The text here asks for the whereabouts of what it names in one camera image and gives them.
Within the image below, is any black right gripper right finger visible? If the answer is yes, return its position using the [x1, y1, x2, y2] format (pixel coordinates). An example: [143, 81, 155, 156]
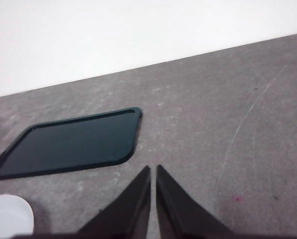
[156, 164, 238, 236]

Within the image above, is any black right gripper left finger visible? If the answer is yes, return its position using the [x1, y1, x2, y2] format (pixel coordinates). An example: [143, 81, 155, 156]
[77, 165, 151, 236]

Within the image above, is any dark green rectangular tray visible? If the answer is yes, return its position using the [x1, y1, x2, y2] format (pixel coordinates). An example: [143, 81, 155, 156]
[0, 107, 144, 181]

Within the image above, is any pale grey round plate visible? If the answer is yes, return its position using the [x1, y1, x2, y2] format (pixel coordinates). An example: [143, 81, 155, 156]
[0, 195, 35, 239]

